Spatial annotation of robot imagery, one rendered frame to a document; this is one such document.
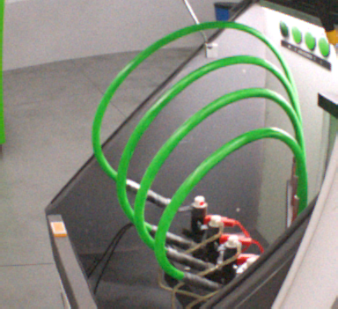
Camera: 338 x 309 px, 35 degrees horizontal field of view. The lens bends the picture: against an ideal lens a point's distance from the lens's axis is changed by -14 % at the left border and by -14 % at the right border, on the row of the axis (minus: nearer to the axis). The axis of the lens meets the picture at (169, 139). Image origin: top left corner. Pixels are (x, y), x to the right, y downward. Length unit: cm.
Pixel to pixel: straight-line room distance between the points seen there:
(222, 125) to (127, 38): 644
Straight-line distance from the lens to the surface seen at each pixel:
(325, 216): 69
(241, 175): 143
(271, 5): 124
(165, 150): 80
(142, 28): 781
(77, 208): 135
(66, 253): 118
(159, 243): 77
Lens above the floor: 156
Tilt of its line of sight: 20 degrees down
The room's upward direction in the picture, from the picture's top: straight up
